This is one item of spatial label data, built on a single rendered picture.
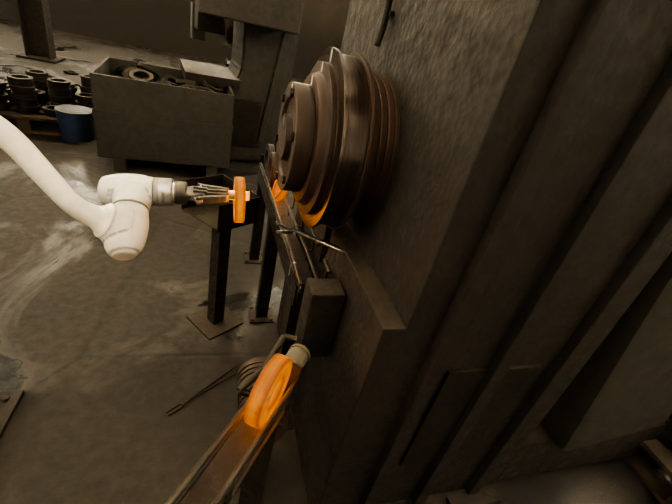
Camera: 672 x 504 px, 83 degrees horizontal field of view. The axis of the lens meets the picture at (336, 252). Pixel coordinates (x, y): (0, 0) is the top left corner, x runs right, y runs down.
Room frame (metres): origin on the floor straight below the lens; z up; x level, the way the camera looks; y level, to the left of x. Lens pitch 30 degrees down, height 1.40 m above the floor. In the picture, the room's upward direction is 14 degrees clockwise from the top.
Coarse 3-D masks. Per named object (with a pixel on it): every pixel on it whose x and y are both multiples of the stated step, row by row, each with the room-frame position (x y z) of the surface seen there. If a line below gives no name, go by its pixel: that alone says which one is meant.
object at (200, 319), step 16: (208, 176) 1.55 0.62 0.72; (224, 176) 1.60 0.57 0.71; (192, 208) 1.47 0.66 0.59; (208, 208) 1.50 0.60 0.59; (224, 208) 1.32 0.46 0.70; (256, 208) 1.46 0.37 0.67; (208, 224) 1.34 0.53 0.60; (224, 224) 1.33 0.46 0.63; (240, 224) 1.39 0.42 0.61; (256, 224) 1.47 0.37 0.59; (224, 240) 1.42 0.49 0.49; (224, 256) 1.43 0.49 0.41; (224, 272) 1.44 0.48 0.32; (224, 288) 1.44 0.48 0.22; (208, 304) 1.43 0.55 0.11; (224, 304) 1.45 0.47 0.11; (192, 320) 1.40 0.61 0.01; (208, 320) 1.42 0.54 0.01; (224, 320) 1.45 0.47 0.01; (240, 320) 1.48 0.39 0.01; (208, 336) 1.32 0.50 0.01
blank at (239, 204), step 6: (234, 180) 1.18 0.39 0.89; (240, 180) 1.16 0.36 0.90; (234, 186) 1.17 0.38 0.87; (240, 186) 1.14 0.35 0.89; (240, 192) 1.12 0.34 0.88; (240, 198) 1.11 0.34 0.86; (234, 204) 1.19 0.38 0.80; (240, 204) 1.10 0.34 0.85; (234, 210) 1.13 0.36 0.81; (240, 210) 1.10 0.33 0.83; (234, 216) 1.12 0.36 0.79; (240, 216) 1.11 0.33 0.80; (240, 222) 1.13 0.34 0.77
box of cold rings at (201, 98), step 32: (128, 64) 3.42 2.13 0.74; (96, 96) 2.79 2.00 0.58; (128, 96) 2.88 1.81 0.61; (160, 96) 2.98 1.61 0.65; (192, 96) 3.08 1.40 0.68; (224, 96) 3.18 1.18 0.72; (96, 128) 2.78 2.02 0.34; (128, 128) 2.88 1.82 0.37; (160, 128) 2.98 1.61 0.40; (192, 128) 3.08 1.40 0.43; (224, 128) 3.18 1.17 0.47; (128, 160) 3.02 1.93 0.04; (160, 160) 2.97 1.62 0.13; (192, 160) 3.08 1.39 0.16; (224, 160) 3.20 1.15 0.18
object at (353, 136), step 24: (336, 48) 1.04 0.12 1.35; (336, 72) 0.98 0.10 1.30; (360, 72) 0.97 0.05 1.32; (360, 96) 0.92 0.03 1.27; (360, 120) 0.88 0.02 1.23; (336, 144) 0.87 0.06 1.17; (360, 144) 0.87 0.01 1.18; (336, 168) 0.84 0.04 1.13; (360, 168) 0.86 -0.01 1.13; (336, 192) 0.85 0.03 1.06; (312, 216) 0.94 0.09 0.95; (336, 216) 0.90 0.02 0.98
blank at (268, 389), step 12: (276, 360) 0.57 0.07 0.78; (288, 360) 0.58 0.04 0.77; (264, 372) 0.53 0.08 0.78; (276, 372) 0.53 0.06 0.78; (288, 372) 0.60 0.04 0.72; (264, 384) 0.51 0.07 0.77; (276, 384) 0.54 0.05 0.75; (252, 396) 0.49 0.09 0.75; (264, 396) 0.49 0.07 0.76; (276, 396) 0.56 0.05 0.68; (252, 408) 0.48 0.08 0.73; (264, 408) 0.49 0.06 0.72; (252, 420) 0.47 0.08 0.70; (264, 420) 0.51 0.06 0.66
